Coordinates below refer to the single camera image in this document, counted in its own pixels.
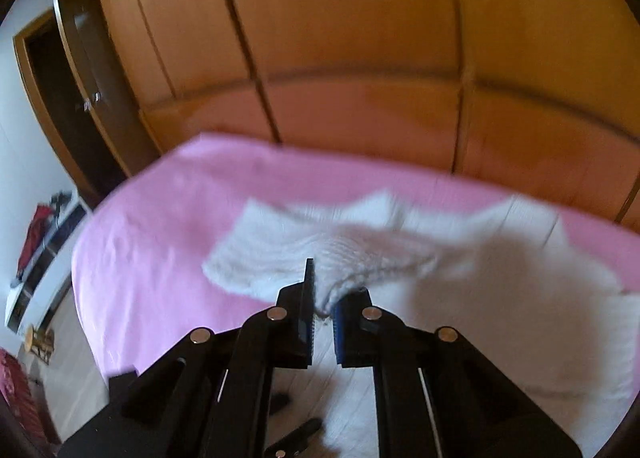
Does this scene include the white knitted sweater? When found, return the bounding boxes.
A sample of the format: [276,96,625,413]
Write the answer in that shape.
[203,191,639,456]

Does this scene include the red clothes on shelf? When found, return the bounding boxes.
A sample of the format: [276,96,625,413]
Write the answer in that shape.
[15,203,53,281]

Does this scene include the pink bed cover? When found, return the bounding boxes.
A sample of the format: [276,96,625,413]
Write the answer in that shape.
[72,134,639,375]

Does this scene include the small wooden stool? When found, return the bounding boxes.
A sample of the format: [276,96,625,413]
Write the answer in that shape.
[24,325,54,365]

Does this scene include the white low shelf unit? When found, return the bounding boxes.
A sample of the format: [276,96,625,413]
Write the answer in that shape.
[4,190,90,337]

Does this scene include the red patterned cloth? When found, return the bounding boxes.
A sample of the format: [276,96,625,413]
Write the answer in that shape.
[1,348,53,457]

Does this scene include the large wooden wardrobe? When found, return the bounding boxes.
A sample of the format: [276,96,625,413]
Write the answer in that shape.
[54,0,639,229]

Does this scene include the dark wooden door frame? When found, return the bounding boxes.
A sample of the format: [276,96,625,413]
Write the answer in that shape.
[13,9,125,207]

